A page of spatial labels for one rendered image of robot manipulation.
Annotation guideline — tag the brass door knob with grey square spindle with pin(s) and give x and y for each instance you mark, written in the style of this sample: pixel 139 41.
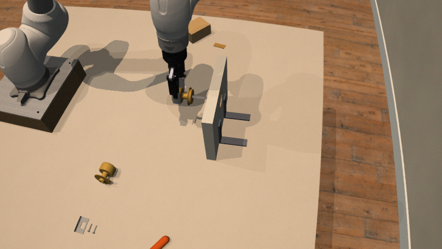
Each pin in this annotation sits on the brass door knob with grey square spindle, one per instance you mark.
pixel 190 97

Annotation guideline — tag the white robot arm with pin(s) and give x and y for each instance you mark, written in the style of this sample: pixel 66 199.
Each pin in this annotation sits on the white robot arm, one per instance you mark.
pixel 23 50

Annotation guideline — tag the grey panel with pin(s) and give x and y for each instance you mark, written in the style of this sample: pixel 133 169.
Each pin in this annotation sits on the grey panel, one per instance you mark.
pixel 214 109

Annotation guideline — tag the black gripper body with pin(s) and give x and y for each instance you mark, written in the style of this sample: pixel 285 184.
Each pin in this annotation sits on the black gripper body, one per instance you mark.
pixel 173 59

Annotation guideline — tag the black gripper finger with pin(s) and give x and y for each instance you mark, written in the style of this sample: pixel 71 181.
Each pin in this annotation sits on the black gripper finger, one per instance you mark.
pixel 182 76
pixel 173 85

